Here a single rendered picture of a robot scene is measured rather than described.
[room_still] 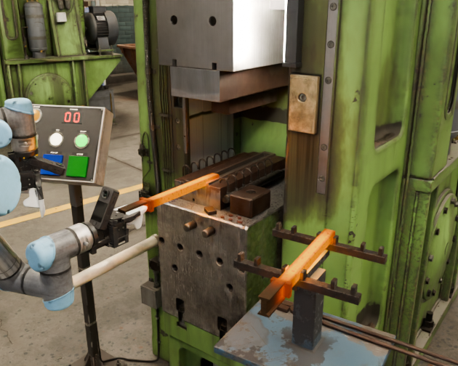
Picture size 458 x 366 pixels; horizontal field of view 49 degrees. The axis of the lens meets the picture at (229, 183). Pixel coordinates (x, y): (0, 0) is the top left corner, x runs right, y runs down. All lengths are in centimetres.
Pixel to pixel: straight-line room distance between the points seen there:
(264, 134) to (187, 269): 65
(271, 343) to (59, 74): 529
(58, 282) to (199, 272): 58
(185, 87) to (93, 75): 514
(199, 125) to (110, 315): 130
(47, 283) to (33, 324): 154
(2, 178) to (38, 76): 525
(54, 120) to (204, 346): 98
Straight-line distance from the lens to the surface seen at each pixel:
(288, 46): 151
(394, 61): 181
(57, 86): 630
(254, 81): 168
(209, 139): 195
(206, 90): 156
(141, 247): 205
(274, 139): 203
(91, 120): 188
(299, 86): 152
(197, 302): 180
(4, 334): 283
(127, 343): 260
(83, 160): 184
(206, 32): 154
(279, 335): 143
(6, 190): 104
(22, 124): 159
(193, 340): 191
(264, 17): 161
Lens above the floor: 156
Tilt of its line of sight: 20 degrees down
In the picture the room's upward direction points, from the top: straight up
